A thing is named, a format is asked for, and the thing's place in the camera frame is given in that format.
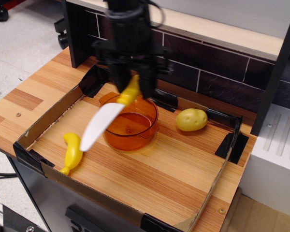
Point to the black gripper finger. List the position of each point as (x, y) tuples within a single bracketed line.
[(121, 75), (147, 82)]

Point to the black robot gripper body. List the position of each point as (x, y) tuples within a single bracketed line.
[(132, 45)]

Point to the yellow handled white toy knife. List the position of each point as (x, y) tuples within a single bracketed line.
[(108, 112)]

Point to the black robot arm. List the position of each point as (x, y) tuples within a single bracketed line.
[(131, 7)]

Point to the cardboard fence with black tape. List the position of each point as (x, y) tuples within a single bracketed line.
[(143, 173)]

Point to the orange transparent plastic pot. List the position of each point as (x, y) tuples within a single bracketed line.
[(134, 127)]

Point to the yellow toy potato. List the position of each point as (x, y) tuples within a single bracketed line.
[(191, 120)]

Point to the black chair caster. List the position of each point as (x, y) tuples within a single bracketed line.
[(60, 27)]

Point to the yellow toy banana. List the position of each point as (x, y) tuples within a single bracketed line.
[(73, 153)]

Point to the black caster wheel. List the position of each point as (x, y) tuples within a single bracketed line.
[(4, 15)]

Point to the white toy sink drainboard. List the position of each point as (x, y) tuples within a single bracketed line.
[(266, 178)]

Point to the black upright shelf post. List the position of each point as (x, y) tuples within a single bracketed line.
[(79, 20)]

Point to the black right frame post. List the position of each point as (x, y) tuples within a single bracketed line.
[(273, 84)]

